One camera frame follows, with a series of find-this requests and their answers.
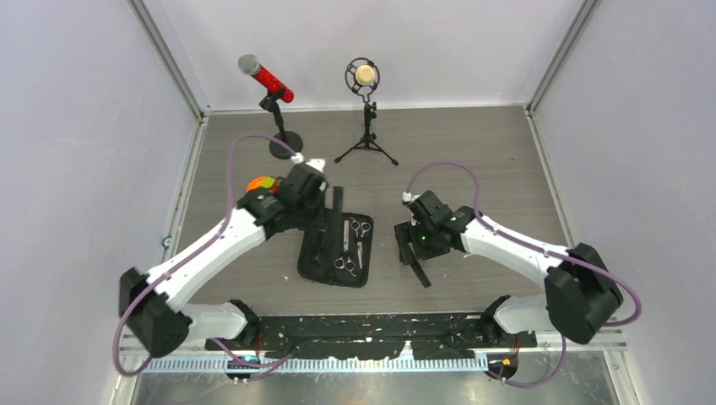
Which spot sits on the black tool pouch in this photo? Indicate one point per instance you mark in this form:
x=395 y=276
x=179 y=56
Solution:
x=334 y=222

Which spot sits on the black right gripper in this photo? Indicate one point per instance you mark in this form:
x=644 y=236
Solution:
x=407 y=232

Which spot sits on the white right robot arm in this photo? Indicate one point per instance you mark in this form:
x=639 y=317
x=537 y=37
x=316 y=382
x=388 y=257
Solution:
x=576 y=297

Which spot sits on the beige condenser microphone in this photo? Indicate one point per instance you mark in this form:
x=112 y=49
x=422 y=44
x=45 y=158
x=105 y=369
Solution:
x=361 y=73

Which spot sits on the lime green toy brick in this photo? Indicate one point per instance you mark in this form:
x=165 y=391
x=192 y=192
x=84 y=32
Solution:
x=268 y=182

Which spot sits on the black tripod microphone stand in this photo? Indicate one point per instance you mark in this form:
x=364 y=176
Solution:
x=368 y=138

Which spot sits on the orange curved toy slide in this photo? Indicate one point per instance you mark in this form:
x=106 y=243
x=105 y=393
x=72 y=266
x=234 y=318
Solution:
x=255 y=184

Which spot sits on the black comb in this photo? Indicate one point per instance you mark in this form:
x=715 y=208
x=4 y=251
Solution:
x=410 y=259

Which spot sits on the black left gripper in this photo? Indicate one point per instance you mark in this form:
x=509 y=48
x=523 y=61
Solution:
x=320 y=198

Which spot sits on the silver hair scissors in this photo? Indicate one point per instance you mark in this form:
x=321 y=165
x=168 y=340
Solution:
x=360 y=229

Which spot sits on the red handheld microphone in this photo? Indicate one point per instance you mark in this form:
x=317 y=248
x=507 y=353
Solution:
x=250 y=66

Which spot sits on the silver thinning scissors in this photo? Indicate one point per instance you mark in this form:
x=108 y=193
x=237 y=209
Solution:
x=346 y=259

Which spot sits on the black round-base microphone stand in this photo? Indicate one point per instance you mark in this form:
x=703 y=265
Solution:
x=288 y=142

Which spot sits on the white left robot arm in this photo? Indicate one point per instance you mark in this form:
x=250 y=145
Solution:
x=156 y=305

